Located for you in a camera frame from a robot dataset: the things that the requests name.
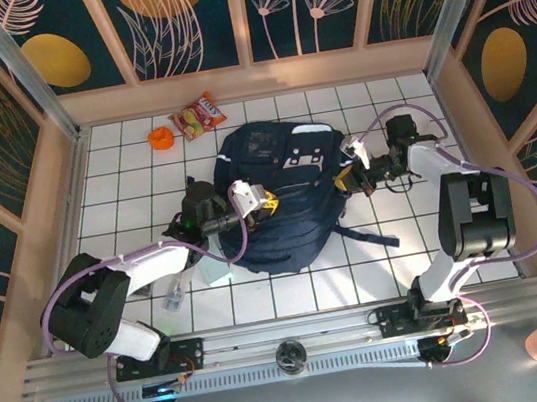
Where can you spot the navy blue backpack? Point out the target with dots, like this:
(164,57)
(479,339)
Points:
(283,229)

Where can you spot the light blue pencil case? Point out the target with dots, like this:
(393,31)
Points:
(216,272)

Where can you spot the clear plastic pen packet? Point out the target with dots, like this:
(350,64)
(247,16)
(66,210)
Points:
(174,298)

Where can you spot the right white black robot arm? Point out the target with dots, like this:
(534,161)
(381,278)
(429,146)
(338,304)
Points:
(472,211)

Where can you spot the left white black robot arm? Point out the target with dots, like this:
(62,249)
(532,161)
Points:
(87,309)

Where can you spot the red yellow snack bag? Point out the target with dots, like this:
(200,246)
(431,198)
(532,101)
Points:
(198,118)

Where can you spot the small orange cup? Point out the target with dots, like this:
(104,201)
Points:
(160,139)

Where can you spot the black round knob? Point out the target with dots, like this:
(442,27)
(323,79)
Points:
(291,357)

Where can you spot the right black controller box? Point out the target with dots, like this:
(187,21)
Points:
(437,347)

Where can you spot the black controller box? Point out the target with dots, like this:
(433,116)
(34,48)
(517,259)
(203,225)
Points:
(437,347)
(160,391)

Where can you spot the left black controller box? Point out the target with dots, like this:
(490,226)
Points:
(160,391)

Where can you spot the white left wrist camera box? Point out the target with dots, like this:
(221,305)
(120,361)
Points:
(249,196)

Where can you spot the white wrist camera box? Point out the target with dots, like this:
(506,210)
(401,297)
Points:
(249,196)
(356,150)

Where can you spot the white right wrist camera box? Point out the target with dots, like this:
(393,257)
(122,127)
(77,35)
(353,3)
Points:
(356,150)

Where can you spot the aluminium mounting rail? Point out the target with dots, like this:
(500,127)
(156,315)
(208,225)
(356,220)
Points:
(268,335)

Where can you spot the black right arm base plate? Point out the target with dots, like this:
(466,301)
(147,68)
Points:
(392,321)

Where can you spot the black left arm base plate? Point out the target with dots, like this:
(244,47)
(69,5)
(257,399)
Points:
(190,354)

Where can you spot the aluminium frame post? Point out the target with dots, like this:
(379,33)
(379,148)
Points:
(28,80)
(456,1)

